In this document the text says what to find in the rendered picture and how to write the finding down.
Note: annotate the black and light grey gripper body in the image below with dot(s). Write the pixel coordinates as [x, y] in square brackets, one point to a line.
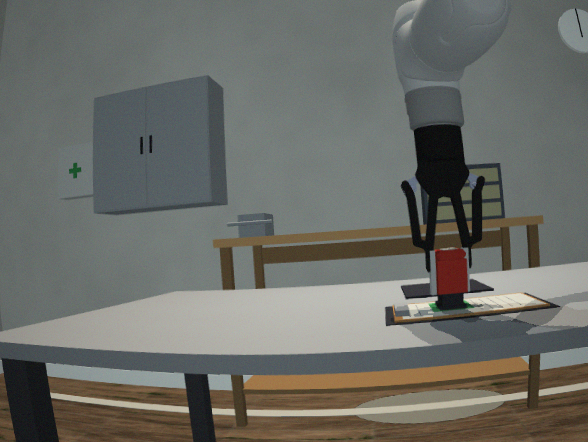
[439, 150]

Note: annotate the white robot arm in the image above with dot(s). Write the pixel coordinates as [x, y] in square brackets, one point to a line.
[432, 50]

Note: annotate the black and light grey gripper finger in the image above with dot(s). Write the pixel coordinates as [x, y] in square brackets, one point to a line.
[409, 188]
[476, 183]

